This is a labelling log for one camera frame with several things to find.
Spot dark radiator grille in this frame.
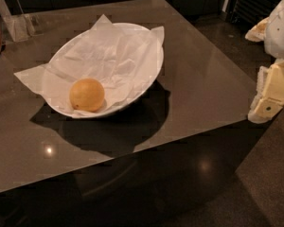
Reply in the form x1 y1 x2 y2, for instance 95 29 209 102
224 0 281 25

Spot white paper liner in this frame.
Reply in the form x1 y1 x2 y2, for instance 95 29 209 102
13 14 166 117

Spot orange fruit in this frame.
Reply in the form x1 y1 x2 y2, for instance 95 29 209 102
69 79 105 112

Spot white bowl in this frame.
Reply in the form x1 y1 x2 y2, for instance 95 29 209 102
42 22 165 119

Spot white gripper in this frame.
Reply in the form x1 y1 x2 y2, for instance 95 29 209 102
245 0 284 124

